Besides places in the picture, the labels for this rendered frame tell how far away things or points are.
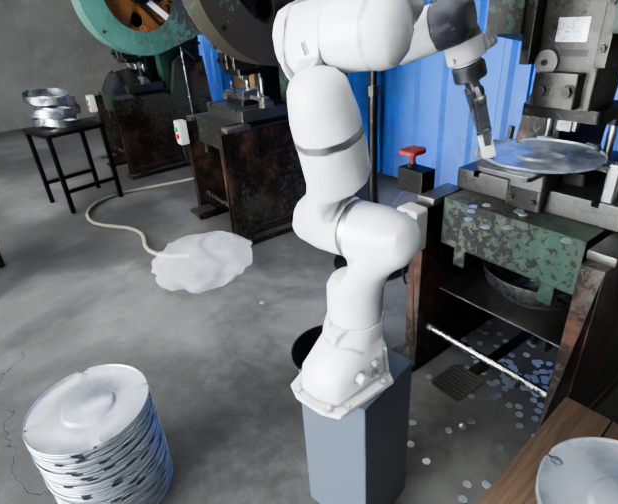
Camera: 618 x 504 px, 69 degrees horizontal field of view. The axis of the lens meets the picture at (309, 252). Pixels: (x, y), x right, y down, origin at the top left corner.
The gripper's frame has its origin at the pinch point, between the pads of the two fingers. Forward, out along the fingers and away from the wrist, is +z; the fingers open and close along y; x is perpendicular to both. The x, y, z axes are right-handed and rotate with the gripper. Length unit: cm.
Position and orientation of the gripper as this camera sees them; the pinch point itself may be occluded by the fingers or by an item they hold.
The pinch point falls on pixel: (486, 144)
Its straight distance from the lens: 123.2
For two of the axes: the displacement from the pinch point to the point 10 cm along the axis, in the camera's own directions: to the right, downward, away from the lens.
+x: 9.2, -2.9, -2.7
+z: 3.8, 8.3, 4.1
